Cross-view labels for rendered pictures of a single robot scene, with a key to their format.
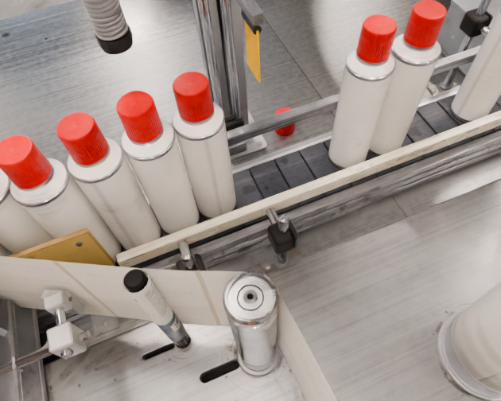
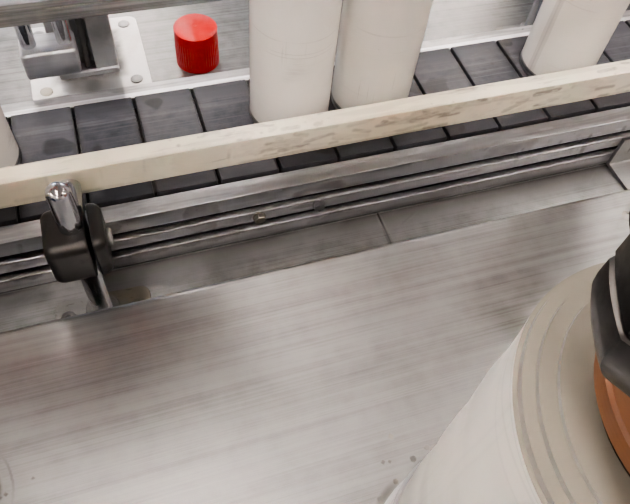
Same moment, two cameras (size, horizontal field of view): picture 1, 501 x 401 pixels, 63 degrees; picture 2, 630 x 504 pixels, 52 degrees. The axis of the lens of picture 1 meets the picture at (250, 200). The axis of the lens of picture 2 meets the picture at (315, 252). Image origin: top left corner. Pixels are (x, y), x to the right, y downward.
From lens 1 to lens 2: 20 cm
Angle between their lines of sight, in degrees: 4
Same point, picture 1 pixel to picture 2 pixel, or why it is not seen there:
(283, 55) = not seen: outside the picture
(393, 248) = (331, 306)
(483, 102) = (576, 40)
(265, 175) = (103, 124)
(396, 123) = (380, 40)
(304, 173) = (188, 131)
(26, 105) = not seen: outside the picture
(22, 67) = not seen: outside the picture
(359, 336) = (195, 491)
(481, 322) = (426, 483)
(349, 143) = (274, 68)
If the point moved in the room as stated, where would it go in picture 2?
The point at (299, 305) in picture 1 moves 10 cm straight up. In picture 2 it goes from (79, 403) to (16, 300)
